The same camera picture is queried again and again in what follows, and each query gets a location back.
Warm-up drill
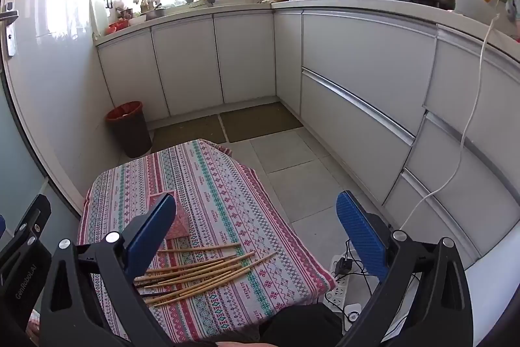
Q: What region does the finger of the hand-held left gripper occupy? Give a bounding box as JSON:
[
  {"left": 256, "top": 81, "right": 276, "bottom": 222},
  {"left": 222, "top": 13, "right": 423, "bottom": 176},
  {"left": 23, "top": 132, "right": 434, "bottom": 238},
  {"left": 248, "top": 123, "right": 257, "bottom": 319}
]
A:
[{"left": 0, "top": 193, "right": 52, "bottom": 270}]

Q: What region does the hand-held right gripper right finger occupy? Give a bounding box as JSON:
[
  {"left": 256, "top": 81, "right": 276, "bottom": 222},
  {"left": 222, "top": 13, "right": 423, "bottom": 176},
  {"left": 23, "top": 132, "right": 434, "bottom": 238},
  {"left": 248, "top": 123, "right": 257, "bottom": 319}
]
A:
[{"left": 335, "top": 190, "right": 474, "bottom": 347}]

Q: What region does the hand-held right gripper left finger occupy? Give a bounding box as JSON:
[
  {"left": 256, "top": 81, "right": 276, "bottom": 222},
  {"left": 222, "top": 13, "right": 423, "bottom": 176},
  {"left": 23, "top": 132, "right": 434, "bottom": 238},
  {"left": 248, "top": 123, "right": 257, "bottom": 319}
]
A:
[{"left": 38, "top": 193, "right": 177, "bottom": 347}]

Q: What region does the pink plastic basket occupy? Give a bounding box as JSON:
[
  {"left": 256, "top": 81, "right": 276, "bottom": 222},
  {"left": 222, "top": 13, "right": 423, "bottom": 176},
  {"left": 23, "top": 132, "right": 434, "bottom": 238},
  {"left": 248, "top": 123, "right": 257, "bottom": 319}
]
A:
[{"left": 148, "top": 190, "right": 191, "bottom": 241}]

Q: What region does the group of wooden chopsticks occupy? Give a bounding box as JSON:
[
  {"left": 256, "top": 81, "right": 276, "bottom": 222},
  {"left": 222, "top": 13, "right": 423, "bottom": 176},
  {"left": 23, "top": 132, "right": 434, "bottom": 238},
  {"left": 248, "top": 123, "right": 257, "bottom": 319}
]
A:
[{"left": 134, "top": 242, "right": 279, "bottom": 307}]

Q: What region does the black charger plug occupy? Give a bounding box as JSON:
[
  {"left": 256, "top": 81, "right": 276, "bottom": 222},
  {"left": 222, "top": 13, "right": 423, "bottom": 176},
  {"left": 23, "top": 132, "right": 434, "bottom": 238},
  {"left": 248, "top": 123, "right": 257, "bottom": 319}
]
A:
[{"left": 335, "top": 255, "right": 358, "bottom": 276}]

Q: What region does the white power strip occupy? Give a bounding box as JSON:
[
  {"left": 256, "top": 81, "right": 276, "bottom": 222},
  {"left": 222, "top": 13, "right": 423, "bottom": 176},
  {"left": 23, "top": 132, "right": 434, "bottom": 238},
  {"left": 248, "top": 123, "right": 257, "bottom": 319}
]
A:
[{"left": 325, "top": 253, "right": 358, "bottom": 307}]

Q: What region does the white power bank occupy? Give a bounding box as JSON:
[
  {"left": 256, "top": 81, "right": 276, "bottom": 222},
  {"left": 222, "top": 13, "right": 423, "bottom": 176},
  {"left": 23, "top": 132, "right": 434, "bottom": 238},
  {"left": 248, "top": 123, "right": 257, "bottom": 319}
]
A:
[{"left": 341, "top": 302, "right": 364, "bottom": 333}]

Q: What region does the red green patterned tablecloth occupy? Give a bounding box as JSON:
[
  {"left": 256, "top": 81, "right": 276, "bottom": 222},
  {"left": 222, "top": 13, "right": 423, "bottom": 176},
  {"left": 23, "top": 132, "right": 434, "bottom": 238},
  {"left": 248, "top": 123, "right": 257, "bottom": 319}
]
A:
[{"left": 77, "top": 139, "right": 338, "bottom": 343}]

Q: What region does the dark trash bin red liner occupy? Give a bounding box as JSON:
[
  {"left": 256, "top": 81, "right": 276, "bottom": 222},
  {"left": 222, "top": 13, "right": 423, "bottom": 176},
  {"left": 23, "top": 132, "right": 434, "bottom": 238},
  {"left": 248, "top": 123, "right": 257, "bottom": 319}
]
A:
[{"left": 106, "top": 101, "right": 153, "bottom": 158}]

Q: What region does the brown floor mat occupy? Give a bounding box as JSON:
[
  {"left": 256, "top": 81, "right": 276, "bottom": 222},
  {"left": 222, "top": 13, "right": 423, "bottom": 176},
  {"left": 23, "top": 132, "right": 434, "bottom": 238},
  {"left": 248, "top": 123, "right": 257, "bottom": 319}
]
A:
[
  {"left": 150, "top": 114, "right": 226, "bottom": 154},
  {"left": 219, "top": 102, "right": 303, "bottom": 143}
]

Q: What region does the white kitchen cabinet unit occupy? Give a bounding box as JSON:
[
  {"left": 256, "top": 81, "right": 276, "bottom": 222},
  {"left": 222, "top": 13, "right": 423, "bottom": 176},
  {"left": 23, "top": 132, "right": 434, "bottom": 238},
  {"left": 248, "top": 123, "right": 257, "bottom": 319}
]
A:
[{"left": 94, "top": 0, "right": 520, "bottom": 270}]

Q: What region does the white cutting board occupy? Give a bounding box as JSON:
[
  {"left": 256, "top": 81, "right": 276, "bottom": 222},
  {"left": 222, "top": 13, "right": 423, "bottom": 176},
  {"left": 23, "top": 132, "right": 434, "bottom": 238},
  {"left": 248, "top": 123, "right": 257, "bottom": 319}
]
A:
[{"left": 90, "top": 0, "right": 110, "bottom": 39}]

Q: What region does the black cable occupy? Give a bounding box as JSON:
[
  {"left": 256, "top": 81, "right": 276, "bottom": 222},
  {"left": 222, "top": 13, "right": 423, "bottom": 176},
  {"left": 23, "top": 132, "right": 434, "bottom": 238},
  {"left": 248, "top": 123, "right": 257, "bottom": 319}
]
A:
[{"left": 344, "top": 237, "right": 411, "bottom": 331}]

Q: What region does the white power cable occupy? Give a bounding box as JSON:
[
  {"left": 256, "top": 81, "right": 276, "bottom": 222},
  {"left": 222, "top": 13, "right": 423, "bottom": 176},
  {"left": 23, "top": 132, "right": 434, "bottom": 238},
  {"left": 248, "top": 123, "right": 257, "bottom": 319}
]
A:
[{"left": 400, "top": 0, "right": 502, "bottom": 232}]

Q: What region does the metal door handle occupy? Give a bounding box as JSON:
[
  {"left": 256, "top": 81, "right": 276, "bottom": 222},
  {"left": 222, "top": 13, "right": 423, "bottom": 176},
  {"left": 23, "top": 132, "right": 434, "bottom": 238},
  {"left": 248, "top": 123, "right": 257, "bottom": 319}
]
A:
[{"left": 0, "top": 3, "right": 20, "bottom": 57}]

